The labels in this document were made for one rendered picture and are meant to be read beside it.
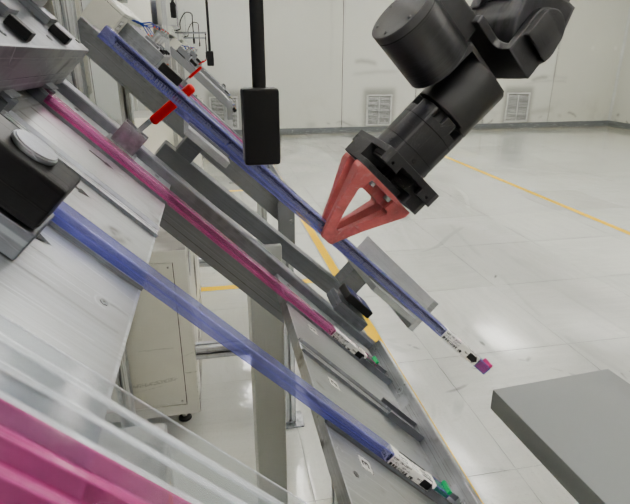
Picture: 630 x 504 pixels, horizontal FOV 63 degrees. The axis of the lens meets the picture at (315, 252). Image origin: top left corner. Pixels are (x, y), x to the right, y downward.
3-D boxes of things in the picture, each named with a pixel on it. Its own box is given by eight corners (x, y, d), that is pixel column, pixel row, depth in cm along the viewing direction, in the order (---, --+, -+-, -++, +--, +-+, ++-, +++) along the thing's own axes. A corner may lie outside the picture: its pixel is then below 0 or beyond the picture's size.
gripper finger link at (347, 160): (305, 228, 44) (383, 148, 43) (293, 205, 51) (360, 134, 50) (358, 275, 47) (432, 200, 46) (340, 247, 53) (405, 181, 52)
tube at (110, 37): (477, 367, 60) (484, 361, 59) (483, 374, 58) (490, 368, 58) (100, 36, 41) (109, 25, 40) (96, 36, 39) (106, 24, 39)
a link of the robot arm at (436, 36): (572, 29, 44) (497, 35, 51) (511, -90, 38) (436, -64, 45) (489, 138, 44) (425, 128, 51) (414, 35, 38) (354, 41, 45)
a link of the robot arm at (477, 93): (522, 96, 45) (485, 84, 50) (484, 37, 42) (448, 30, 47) (465, 153, 46) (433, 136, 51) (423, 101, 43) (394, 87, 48)
